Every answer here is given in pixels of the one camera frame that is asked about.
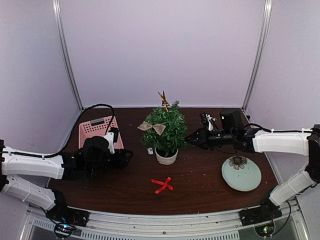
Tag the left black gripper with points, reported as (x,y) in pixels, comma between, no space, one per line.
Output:
(121,162)

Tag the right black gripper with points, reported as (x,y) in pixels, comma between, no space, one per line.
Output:
(202,142)

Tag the burlap bow ornament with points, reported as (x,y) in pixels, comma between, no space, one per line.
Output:
(158,127)

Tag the red bow ornament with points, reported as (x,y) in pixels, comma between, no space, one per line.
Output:
(164,185)

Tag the gold star ornament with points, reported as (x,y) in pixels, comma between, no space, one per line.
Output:
(165,104)

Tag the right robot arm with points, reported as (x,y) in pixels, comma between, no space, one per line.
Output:
(253,138)

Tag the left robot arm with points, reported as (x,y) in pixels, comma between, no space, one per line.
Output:
(100,147)

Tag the small green christmas tree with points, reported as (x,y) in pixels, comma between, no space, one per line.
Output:
(167,132)

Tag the white tree pot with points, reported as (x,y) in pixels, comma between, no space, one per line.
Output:
(165,158)

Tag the pink plastic basket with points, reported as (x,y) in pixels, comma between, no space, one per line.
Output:
(97,127)

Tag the light green floral plate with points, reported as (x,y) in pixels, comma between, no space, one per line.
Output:
(241,173)

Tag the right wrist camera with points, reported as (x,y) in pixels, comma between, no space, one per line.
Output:
(208,121)

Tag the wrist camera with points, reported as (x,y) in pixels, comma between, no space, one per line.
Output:
(112,137)
(208,121)

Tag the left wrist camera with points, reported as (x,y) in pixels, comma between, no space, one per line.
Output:
(112,137)

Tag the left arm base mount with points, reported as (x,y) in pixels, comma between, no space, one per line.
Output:
(66,220)

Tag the aluminium front rail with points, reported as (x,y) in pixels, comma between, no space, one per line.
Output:
(223,225)

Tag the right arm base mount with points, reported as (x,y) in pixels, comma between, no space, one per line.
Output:
(262,220)

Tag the right aluminium frame post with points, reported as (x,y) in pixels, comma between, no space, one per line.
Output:
(264,30)

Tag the aluminium frame post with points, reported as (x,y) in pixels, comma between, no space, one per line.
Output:
(66,57)
(264,30)

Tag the left aluminium frame post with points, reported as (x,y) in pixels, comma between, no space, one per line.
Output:
(66,57)

